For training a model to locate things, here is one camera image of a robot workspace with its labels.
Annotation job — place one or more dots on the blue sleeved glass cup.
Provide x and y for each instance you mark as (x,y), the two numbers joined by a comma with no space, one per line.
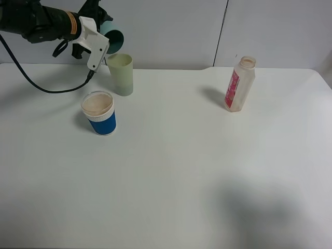
(99,109)

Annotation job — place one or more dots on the pink label drink bottle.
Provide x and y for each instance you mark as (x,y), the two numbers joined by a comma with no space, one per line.
(242,78)

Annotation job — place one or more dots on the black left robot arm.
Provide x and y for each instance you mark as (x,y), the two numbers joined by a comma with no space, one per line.
(37,23)

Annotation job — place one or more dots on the pale green plastic cup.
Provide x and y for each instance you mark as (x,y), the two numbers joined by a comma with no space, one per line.
(121,69)

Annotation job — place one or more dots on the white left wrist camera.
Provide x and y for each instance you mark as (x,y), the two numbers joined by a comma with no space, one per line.
(93,41)

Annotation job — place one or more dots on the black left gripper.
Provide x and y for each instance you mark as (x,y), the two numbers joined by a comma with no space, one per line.
(92,16)

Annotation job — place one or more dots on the teal green plastic cup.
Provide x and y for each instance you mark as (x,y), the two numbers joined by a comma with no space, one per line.
(114,35)

